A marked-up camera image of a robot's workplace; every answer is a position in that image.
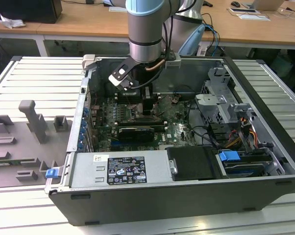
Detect CPU socket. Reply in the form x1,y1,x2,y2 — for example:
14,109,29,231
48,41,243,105
129,104,160,122

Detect grey case latch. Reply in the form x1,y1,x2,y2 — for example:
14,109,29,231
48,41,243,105
81,54,97,71

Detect black graphics card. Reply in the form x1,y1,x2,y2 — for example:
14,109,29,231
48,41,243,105
118,126,155,143

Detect green motherboard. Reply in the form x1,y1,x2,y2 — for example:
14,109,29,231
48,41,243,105
90,94,199,151

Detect silver metal drive cage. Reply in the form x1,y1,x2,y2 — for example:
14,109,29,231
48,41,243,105
194,67,253,124

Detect wooden desk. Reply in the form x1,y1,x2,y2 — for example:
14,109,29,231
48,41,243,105
0,0,295,49

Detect black power supply label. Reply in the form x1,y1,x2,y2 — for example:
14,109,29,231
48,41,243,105
106,154,146,185

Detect black plastic shroud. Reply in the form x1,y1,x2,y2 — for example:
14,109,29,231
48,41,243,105
166,145,221,182

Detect silver power supply unit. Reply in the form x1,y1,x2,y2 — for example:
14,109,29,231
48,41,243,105
70,150,174,189

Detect blue disk carrier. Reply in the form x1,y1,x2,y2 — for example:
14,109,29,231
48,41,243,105
217,150,270,178

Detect black and white tablet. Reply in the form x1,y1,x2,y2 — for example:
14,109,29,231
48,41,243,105
227,7,258,14

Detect white paper sheet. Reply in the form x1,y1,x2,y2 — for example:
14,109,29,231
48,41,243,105
238,13,270,22

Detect black open PC case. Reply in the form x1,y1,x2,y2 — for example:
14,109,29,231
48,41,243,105
44,54,295,227

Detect black box on desk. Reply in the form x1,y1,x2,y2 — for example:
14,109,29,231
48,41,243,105
0,0,63,24

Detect blue plastic clip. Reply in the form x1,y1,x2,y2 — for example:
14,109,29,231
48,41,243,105
46,168,59,179

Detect crumpled white paper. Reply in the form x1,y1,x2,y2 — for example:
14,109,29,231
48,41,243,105
0,13,25,29

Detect grey laptop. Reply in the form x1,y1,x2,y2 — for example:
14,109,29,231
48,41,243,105
243,0,285,12

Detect grey parts rack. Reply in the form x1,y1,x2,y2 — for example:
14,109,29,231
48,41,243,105
0,99,74,189

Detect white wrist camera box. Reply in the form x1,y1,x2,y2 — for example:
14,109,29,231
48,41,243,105
108,57,138,92

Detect black internal cable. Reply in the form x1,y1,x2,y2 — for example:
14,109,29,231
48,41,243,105
186,100,220,150

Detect blue cable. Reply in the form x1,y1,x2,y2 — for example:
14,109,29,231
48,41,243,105
203,23,221,57

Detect orange and yellow wires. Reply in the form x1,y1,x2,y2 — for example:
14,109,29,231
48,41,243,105
225,129,258,149

